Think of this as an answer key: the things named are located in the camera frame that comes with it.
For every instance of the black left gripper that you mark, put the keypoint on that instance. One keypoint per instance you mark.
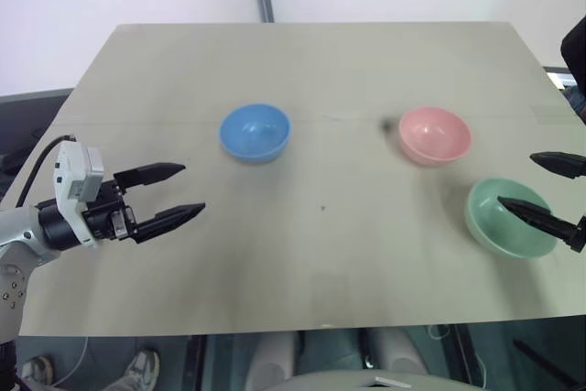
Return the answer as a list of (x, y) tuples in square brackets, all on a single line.
[(110, 214)]

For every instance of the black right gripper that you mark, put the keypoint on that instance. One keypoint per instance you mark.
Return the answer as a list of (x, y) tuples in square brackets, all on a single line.
[(580, 235)]

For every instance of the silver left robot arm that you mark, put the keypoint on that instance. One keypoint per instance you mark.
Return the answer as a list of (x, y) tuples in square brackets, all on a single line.
[(18, 231)]

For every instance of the green bowl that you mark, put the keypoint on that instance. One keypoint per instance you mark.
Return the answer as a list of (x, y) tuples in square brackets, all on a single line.
[(499, 231)]

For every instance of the blue bowl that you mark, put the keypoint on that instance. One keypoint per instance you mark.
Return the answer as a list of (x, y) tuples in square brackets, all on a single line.
[(254, 134)]

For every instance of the pink bowl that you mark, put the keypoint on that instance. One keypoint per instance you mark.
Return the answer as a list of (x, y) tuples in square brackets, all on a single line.
[(435, 134)]

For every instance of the black chair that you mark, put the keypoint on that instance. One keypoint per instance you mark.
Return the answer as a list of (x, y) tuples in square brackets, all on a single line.
[(576, 47)]

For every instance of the dark grey furniture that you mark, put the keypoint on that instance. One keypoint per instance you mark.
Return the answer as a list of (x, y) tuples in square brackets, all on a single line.
[(27, 134)]

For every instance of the black table leg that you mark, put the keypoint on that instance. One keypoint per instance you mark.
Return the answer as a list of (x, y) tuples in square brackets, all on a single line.
[(194, 363), (464, 359)]

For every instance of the grey white sneaker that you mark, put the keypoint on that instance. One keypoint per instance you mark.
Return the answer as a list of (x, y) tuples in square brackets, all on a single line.
[(39, 368), (144, 368)]

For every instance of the black slanted rod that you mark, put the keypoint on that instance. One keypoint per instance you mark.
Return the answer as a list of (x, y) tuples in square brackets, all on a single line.
[(545, 363)]

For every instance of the light grey rounded robot leg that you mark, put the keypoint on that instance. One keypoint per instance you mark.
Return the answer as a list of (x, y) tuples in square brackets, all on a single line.
[(398, 354), (270, 359)]

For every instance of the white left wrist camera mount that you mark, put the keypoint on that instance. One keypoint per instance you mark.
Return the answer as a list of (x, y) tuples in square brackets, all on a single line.
[(75, 171)]

